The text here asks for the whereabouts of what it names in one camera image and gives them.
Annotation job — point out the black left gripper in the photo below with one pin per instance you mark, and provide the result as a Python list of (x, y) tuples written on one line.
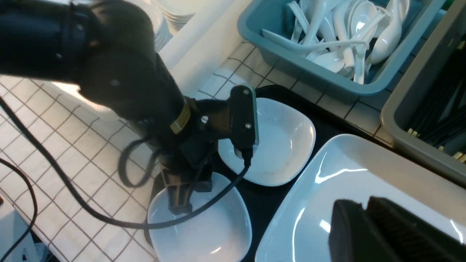
[(187, 129)]

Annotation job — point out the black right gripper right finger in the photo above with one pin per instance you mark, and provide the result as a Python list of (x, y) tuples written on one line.
[(412, 238)]

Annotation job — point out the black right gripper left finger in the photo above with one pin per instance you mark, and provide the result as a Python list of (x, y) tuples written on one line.
[(354, 237)]

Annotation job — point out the small white dish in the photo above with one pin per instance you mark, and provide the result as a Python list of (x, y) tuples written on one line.
[(223, 233), (286, 140)]

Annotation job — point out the large white square plate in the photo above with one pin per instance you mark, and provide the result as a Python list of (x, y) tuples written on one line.
[(350, 167)]

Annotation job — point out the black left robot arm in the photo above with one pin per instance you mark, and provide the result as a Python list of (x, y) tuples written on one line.
[(107, 49)]

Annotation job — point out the pile of black chopsticks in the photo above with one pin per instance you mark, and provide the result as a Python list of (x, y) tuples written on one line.
[(440, 118)]

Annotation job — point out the large white plastic tub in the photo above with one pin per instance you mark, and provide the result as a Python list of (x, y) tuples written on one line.
[(203, 44)]

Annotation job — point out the teal plastic bin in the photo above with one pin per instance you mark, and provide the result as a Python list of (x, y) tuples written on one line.
[(275, 16)]

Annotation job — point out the stack of small white dishes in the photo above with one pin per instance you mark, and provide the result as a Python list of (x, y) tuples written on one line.
[(161, 30)]

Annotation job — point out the stack of large white plates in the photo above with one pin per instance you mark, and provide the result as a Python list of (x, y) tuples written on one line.
[(179, 12)]

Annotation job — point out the pile of white spoons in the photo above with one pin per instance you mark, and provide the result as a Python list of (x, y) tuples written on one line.
[(344, 36)]

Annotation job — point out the brown plastic bin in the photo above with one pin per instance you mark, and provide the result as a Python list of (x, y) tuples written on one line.
[(412, 89)]

